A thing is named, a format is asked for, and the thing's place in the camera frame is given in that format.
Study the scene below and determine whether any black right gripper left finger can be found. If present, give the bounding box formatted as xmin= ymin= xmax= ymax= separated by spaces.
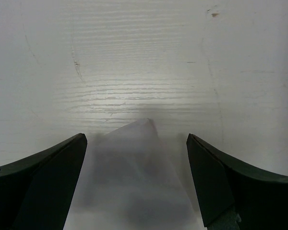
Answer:
xmin=0 ymin=133 xmax=87 ymax=230

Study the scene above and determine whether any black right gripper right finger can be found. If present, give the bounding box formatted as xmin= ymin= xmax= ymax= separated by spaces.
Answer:
xmin=187 ymin=134 xmax=288 ymax=230

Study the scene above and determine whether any white t shirt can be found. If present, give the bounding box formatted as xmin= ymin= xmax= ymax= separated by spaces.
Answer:
xmin=64 ymin=118 xmax=202 ymax=230

